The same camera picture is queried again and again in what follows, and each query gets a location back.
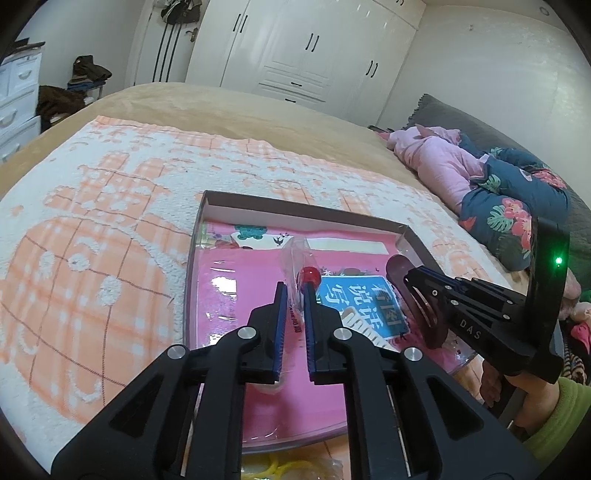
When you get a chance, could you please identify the dark maroon hair clip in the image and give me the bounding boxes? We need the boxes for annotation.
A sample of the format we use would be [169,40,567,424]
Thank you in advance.
[386,254,448,349]

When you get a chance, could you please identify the white comb hair clip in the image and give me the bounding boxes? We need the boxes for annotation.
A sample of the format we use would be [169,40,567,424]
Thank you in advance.
[341,307,394,351]

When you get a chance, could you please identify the yellow rings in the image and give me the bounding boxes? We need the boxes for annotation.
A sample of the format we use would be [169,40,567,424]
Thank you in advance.
[239,451,343,480]

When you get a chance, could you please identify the red bead hair accessory packet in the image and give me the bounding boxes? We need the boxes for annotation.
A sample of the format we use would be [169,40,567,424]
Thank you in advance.
[280,236,322,327]

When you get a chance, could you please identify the green sleeve forearm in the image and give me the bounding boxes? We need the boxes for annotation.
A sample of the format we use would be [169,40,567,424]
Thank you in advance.
[525,377,590,468]

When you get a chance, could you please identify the person's right hand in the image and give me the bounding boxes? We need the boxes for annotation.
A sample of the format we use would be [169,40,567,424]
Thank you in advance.
[480,361,560,435]

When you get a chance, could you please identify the blue card with characters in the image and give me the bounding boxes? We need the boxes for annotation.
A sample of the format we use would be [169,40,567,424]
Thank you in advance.
[317,275,410,340]

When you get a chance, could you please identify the blue floral quilt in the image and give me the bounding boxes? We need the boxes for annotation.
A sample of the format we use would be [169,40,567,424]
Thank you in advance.
[459,134,571,272]

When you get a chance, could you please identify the pink quilt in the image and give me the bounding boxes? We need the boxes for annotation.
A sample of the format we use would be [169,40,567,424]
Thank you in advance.
[379,124,489,215]

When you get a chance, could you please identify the grey pillow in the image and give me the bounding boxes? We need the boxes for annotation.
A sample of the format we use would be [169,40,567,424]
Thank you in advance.
[406,93,591,259]

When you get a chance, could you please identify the brown cardboard tray box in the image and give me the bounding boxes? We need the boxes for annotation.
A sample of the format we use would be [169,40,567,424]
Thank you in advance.
[184,191,474,453]

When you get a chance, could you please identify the white orange patterned blanket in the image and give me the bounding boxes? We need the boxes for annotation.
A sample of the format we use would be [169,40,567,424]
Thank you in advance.
[1,116,510,467]

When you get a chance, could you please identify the white wardrobe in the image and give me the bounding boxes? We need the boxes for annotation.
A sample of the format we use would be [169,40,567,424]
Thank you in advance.
[185,0,426,127]

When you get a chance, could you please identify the beige bed cover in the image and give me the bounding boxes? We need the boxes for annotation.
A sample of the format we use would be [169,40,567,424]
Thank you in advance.
[1,83,527,291]

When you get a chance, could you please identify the pile of dark clothes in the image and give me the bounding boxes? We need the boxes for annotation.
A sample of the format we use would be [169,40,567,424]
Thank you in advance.
[36,55,112,132]

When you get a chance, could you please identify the white door with bags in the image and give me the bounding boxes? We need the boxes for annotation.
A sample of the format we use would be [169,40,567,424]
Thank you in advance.
[124,1,208,88]

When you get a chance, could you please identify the white drawer cabinet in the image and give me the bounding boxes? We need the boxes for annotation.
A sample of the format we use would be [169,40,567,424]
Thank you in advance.
[0,42,44,164]

